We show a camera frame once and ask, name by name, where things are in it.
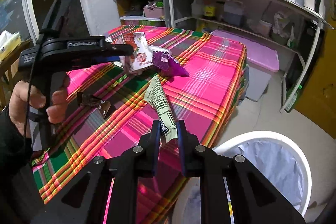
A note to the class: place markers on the purple lid storage box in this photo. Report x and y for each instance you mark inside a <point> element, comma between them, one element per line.
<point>263,63</point>

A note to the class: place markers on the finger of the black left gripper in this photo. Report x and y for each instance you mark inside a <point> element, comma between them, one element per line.
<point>118,50</point>
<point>99,60</point>

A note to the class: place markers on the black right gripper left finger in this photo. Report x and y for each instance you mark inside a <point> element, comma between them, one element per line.
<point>149,155</point>

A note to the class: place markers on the small wooden cabinet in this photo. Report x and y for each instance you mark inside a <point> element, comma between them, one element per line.
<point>130,12</point>

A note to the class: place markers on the person's left hand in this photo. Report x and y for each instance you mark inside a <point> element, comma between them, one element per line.
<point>19,103</point>

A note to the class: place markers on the pink plaid tablecloth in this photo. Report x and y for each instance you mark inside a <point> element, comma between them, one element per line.
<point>109,111</point>

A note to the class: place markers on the pink plastic basket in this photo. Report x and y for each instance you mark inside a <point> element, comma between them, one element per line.
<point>154,12</point>

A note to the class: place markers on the brown chocolate wrapper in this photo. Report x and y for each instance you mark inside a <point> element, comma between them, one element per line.
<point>92,101</point>

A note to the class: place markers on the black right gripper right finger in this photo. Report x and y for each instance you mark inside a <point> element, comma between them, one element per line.
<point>188,155</point>

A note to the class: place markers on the purple snack bag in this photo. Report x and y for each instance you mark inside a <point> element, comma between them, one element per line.
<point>167,65</point>

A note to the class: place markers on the pale green printed wrapper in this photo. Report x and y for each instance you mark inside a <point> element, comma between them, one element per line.
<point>157,99</point>

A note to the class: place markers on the yellow wooden door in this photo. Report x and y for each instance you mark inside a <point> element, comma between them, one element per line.
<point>317,101</point>

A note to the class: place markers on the clear plastic bag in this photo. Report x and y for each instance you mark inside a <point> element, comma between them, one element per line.
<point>159,49</point>

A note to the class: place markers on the metal kitchen shelf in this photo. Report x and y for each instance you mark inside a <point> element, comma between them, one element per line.
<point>279,24</point>

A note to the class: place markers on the white trash bin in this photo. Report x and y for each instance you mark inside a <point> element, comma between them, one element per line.
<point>276,156</point>

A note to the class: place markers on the red white milk carton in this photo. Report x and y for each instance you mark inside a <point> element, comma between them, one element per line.
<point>142,56</point>

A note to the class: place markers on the green glass bottle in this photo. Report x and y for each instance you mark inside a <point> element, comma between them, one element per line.
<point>292,101</point>

